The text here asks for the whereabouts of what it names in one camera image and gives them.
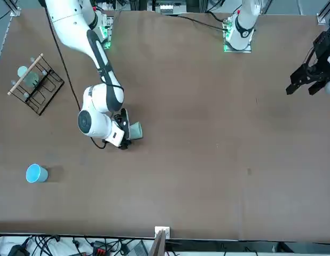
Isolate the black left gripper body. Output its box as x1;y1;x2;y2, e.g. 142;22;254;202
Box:
312;31;330;82

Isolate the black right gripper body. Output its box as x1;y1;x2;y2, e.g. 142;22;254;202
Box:
111;111;132;150

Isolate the green plastic cup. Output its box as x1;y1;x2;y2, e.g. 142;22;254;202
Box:
129;121;144;140

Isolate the blue plastic cup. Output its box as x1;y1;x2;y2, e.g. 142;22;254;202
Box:
25;163;49;184

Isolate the translucent green cup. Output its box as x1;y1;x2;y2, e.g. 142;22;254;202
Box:
25;71;40;88

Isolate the aluminium corner profile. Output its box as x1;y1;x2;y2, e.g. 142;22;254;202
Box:
10;0;22;17
317;0;330;25

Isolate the grey power brick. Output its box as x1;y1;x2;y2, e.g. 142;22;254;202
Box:
127;241;150;256

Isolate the red and black plug block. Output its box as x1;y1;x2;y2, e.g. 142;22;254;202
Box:
91;241;107;256

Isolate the white power strip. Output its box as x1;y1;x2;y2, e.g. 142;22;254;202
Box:
159;2;174;14

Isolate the black power adapter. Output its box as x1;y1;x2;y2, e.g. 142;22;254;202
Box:
7;244;31;256

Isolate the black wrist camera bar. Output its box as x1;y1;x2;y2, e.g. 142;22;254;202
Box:
119;107;131;140

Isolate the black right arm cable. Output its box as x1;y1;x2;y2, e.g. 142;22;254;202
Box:
44;5;107;150

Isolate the upright post with bracket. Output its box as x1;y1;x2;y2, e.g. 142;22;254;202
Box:
148;226;171;256

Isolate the black cable across table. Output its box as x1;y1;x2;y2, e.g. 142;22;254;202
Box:
177;14;227;30

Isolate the black wire cup rack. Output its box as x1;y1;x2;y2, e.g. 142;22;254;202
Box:
7;52;65;116

